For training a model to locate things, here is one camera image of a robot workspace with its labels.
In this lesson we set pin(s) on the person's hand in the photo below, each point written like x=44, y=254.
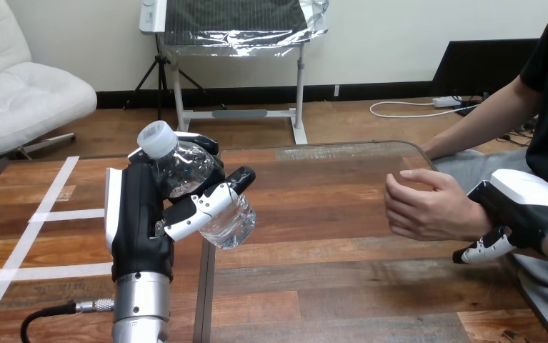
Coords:
x=430, y=208

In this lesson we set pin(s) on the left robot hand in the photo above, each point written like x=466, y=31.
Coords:
x=134, y=222

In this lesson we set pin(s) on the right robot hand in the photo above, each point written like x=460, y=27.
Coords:
x=519, y=208

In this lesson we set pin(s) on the clear water bottle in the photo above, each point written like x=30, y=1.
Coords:
x=186, y=175

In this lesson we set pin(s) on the person's forearm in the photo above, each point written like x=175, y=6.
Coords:
x=479, y=125

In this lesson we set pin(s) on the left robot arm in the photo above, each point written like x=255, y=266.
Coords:
x=141, y=307

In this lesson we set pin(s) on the person's body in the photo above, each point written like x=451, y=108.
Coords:
x=538, y=156

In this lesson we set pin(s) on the white power strip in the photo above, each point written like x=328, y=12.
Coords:
x=446, y=101

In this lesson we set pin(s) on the dark screen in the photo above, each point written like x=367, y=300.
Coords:
x=482, y=66

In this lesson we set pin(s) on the black tripod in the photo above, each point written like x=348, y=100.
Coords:
x=161, y=78

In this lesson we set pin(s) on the white desk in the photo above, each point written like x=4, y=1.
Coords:
x=235, y=113

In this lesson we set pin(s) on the white cushioned chair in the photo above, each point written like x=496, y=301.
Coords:
x=18, y=90

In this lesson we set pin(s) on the foil sheet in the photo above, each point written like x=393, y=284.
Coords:
x=245, y=23

